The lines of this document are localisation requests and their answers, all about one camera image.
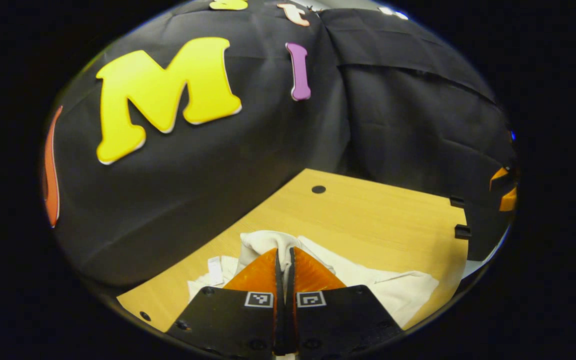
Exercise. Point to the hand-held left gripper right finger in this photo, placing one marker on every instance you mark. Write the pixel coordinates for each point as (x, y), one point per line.
(338, 320)

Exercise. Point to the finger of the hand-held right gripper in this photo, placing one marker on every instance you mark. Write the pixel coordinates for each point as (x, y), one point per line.
(499, 176)
(509, 200)

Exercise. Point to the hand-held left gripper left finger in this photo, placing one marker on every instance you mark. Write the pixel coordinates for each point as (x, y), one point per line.
(233, 320)

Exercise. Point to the cream white sweatshirt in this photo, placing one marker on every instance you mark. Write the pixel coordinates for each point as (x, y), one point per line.
(383, 290)

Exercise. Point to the black backdrop cloth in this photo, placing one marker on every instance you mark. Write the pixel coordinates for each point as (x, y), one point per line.
(218, 175)

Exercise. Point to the black table edge bracket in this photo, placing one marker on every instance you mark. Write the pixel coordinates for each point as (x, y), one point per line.
(457, 201)
(463, 232)

